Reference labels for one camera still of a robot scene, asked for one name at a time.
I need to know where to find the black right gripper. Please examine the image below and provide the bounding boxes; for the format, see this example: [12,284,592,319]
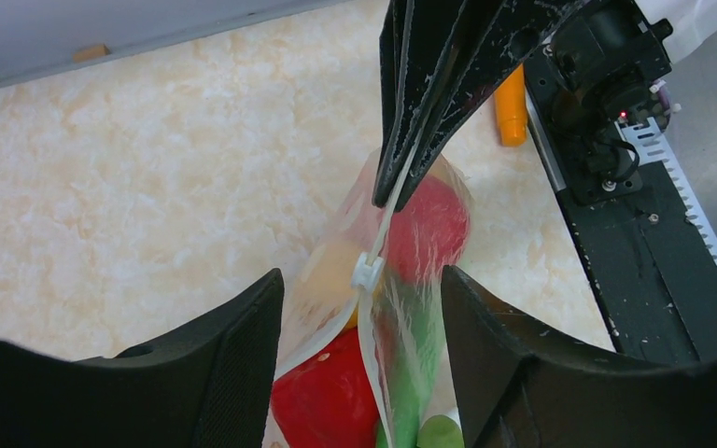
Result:
[395,0,673,211]

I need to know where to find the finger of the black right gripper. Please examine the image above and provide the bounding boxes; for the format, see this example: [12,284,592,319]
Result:
[373,0,412,207]

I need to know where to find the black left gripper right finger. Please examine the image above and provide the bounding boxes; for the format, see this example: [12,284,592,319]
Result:
[441,266,717,447]

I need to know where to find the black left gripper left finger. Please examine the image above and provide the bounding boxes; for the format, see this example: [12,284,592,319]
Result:
[0,269,285,447]

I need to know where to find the small green toy cabbage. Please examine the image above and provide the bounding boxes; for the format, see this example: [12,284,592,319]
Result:
[416,414,465,448]

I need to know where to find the red toy bell pepper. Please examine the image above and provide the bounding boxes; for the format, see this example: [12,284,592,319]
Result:
[270,329,380,448]

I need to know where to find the green toy cucumber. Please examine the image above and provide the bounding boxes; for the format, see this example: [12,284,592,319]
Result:
[371,279,446,447]

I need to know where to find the clear zip top bag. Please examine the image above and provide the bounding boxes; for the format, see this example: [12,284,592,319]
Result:
[263,153,472,447]

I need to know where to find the small red toy tomato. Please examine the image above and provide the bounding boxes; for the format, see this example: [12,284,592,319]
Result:
[387,176,471,285]

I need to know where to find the yellow toy mango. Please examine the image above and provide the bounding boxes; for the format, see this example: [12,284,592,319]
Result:
[294,237,363,319]

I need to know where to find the orange marker pen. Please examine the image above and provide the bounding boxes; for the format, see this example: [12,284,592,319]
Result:
[494,65,528,147]

